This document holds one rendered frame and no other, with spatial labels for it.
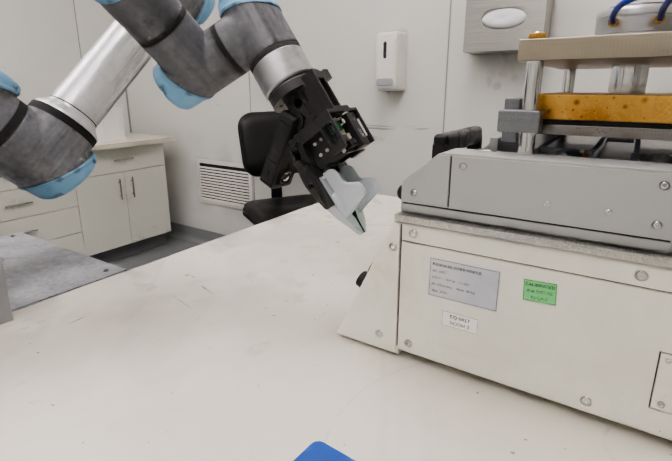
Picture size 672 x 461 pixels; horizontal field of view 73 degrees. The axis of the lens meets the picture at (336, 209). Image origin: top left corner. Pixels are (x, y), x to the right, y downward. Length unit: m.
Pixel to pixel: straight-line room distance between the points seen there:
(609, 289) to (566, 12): 1.70
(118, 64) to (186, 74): 0.29
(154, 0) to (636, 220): 0.55
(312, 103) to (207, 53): 0.16
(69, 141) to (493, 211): 0.67
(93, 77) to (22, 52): 2.56
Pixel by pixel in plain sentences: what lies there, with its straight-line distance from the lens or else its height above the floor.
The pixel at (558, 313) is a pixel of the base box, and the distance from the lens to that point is 0.49.
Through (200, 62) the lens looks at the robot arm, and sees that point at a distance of 0.65.
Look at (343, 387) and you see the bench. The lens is 0.53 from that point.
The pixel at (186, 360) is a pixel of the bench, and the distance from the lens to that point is 0.60.
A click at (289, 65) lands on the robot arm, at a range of 0.61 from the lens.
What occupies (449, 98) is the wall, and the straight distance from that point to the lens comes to 2.18.
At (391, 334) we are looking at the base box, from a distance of 0.57.
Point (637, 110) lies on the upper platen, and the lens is 0.51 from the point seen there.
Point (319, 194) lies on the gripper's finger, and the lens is 0.58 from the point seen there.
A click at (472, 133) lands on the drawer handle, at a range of 0.67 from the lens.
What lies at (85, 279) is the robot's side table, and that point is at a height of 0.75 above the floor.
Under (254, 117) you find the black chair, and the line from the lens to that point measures 2.37.
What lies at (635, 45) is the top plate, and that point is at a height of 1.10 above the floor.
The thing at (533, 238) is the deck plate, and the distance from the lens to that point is 0.47.
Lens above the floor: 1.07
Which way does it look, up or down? 15 degrees down
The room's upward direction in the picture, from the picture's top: straight up
